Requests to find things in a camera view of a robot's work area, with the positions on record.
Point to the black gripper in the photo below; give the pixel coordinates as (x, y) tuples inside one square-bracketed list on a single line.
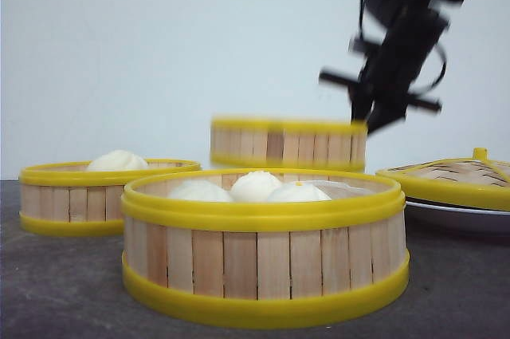
[(381, 93)]

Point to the bamboo steamer basket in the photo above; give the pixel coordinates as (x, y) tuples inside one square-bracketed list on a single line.
[(264, 265), (68, 200), (255, 142)]

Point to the yellow bamboo steamer lid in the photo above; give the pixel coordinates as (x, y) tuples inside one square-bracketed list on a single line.
[(473, 182)]

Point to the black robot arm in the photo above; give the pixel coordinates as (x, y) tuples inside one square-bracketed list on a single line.
[(438, 48)]

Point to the white steamer paper liner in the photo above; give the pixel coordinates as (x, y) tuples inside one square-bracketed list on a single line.
[(340, 190)]

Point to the white bun yellow dot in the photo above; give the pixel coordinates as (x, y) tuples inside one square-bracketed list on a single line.
[(297, 192)]

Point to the white plate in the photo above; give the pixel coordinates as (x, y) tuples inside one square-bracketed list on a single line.
[(457, 218)]

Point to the white bun front left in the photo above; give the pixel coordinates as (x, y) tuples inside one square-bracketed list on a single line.
[(200, 190)]

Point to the white bun left basket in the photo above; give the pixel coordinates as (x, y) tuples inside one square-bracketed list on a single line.
[(118, 160)]

